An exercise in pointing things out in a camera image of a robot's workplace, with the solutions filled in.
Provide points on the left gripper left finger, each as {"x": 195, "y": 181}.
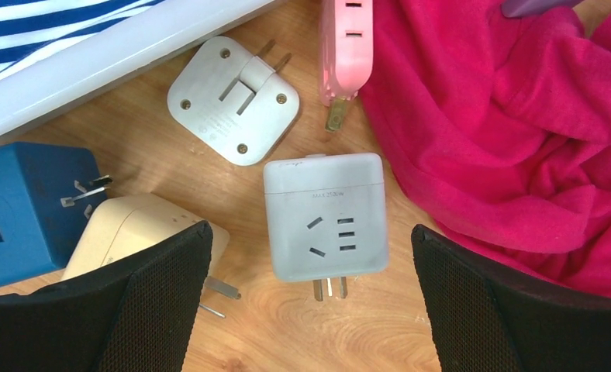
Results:
{"x": 135, "y": 314}

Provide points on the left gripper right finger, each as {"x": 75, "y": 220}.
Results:
{"x": 486, "y": 316}

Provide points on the beige dragon cube adapter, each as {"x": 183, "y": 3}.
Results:
{"x": 122, "y": 226}

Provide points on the blue cube adapter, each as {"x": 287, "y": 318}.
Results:
{"x": 46, "y": 198}

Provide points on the white cube socket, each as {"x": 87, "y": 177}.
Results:
{"x": 327, "y": 219}

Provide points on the white USB charger plug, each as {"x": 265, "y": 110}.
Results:
{"x": 233, "y": 100}

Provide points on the purple USB power strip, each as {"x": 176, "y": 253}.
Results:
{"x": 524, "y": 8}

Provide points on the pink square plug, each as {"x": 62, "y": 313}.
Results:
{"x": 346, "y": 55}

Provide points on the magenta cloth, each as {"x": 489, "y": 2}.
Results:
{"x": 500, "y": 129}

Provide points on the white plastic basket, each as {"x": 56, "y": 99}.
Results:
{"x": 56, "y": 84}

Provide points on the blue striped cloth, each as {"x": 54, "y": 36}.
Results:
{"x": 32, "y": 31}

